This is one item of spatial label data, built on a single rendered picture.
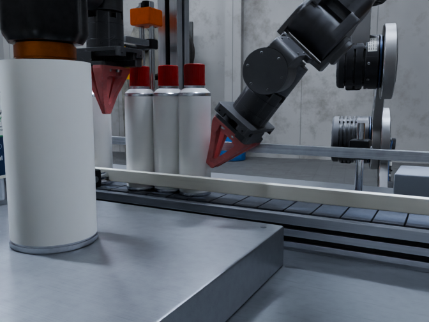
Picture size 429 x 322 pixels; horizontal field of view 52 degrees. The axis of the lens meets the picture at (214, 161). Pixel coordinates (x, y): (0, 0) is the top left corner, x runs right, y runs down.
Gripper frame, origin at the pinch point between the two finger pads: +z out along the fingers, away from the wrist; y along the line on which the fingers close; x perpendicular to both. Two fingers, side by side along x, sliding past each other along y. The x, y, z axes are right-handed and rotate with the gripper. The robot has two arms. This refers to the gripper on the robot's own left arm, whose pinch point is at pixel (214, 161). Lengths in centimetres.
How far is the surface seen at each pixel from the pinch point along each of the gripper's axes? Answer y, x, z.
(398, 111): -729, -27, 13
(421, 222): 1.9, 26.8, -14.0
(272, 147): -3.1, 5.3, -7.0
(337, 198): 4.5, 17.6, -9.9
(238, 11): -662, -339, 41
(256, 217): 5.4, 11.5, -0.4
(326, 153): -3.1, 12.0, -11.7
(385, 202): 4.5, 22.1, -13.4
